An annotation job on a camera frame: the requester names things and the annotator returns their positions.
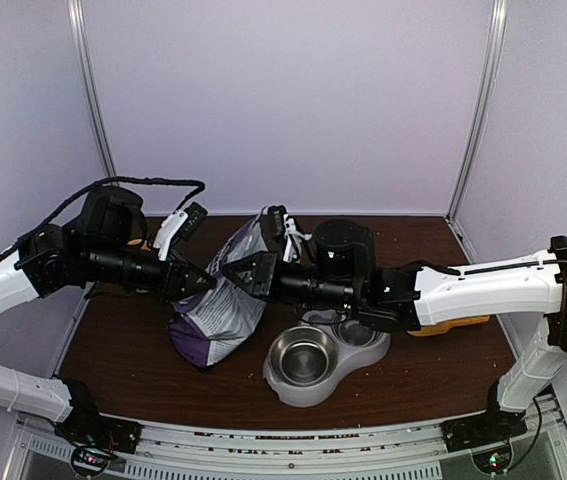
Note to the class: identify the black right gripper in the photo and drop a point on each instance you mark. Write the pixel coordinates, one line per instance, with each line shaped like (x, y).
(263, 266)

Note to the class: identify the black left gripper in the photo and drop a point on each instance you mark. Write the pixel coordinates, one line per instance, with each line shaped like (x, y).
(173, 288)

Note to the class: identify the purple pet food bag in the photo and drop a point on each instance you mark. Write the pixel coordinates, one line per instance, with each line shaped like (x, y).
(208, 327)

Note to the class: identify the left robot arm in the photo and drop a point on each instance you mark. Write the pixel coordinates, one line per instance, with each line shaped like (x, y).
(97, 235)

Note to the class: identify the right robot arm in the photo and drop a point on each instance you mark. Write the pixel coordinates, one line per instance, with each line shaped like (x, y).
(345, 277)

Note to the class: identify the patterned mug orange inside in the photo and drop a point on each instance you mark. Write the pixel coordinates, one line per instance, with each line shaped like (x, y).
(141, 244)

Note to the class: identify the steel bowl near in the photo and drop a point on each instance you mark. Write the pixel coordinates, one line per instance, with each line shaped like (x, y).
(302, 356)

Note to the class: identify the steel bowl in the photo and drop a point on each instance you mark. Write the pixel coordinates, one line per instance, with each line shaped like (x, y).
(302, 356)
(355, 334)

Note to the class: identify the steel bowl far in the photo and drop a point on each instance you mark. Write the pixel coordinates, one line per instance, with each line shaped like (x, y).
(355, 334)

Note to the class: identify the yellow plastic scoop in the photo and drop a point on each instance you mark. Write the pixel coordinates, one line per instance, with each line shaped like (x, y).
(444, 327)

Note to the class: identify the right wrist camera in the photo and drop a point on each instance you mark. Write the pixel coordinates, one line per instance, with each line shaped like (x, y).
(276, 221)

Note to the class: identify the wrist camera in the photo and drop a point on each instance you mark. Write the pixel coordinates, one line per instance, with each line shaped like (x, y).
(195, 216)
(276, 221)

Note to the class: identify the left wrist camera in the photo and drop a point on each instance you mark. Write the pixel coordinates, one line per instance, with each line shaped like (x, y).
(195, 216)

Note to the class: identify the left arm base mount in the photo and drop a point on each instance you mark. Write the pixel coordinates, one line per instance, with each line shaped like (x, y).
(98, 444)

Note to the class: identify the front aluminium rail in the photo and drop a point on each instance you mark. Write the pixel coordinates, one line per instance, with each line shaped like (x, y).
(416, 450)

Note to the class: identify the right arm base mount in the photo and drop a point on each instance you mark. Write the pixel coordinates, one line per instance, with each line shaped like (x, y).
(489, 443)

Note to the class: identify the left aluminium frame post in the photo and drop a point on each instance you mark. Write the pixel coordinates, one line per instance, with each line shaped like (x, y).
(81, 41)

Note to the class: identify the aluminium frame post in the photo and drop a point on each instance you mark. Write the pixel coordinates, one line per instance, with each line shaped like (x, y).
(81, 41)
(491, 64)

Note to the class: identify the right aluminium frame post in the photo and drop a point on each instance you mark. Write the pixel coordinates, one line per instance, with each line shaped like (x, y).
(491, 64)

